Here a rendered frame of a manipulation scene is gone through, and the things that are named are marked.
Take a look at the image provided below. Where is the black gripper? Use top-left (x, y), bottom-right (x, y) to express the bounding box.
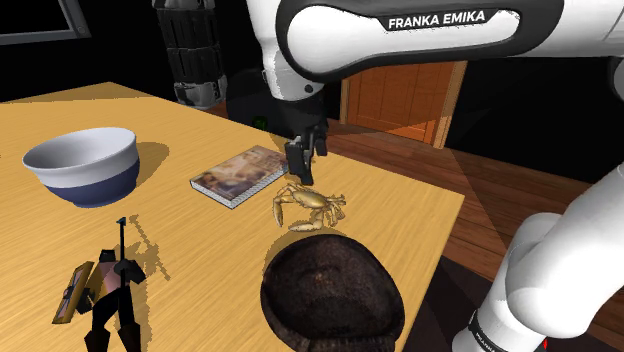
top-left (273, 90), bottom-right (329, 187)

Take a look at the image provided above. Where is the golden crab figure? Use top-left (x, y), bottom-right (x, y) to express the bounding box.
top-left (271, 182), bottom-right (348, 233)

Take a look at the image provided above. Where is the picture cover book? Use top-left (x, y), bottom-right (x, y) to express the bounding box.
top-left (189, 144), bottom-right (291, 210)

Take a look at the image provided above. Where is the orange wooden door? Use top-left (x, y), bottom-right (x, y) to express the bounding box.
top-left (339, 60), bottom-right (469, 150)

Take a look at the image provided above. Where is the light wooden table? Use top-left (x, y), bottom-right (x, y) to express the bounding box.
top-left (0, 81), bottom-right (466, 352)

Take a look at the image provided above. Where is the dark brown round bowl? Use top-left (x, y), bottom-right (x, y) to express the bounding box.
top-left (259, 233), bottom-right (406, 352)

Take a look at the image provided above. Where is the black and grey column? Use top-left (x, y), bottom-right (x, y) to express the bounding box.
top-left (151, 0), bottom-right (229, 111)

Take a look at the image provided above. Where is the white and blue bowl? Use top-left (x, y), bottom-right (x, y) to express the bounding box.
top-left (21, 127), bottom-right (142, 209)

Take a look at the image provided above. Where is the warrior figure with shield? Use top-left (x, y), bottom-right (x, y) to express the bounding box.
top-left (51, 216), bottom-right (148, 352)

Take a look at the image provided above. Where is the grey framed dark window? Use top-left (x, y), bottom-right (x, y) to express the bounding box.
top-left (0, 0), bottom-right (92, 47)

